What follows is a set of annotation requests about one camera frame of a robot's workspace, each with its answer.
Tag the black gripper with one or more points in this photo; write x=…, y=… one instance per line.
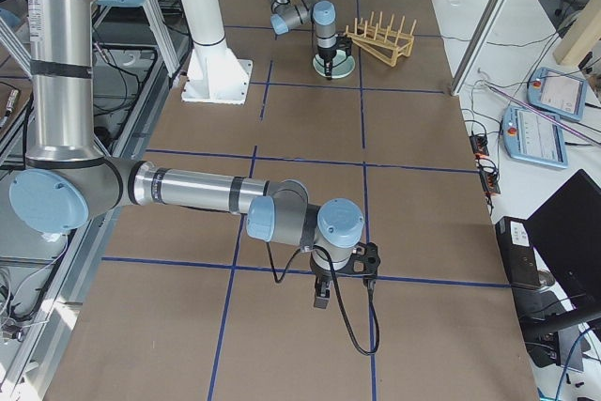
x=326, y=52
x=322, y=274

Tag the mint green plate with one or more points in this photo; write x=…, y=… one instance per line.
x=342, y=65

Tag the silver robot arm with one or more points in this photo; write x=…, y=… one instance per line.
x=67, y=181
x=287, y=16

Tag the wooden dish rack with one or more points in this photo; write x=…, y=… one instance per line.
x=387, y=42

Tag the metal reacher grabber stick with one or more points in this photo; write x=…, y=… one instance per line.
x=551, y=117

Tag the orange black usb hub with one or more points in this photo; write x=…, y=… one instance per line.
x=478, y=144

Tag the black computer box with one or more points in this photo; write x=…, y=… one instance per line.
x=518, y=256

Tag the near teach pendant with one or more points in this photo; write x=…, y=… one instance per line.
x=530, y=138

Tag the teach pendant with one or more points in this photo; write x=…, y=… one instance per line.
x=530, y=138
x=558, y=93

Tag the far teach pendant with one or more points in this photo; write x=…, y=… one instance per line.
x=558, y=93

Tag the black monitor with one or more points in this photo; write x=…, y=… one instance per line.
x=565, y=231

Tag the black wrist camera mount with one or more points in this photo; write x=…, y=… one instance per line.
x=365, y=260

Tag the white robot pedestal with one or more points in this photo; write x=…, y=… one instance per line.
x=215, y=74

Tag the aluminium frame post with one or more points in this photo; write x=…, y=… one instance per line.
x=490, y=15

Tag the aluminium side frame rail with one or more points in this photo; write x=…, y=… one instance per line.
x=55, y=295

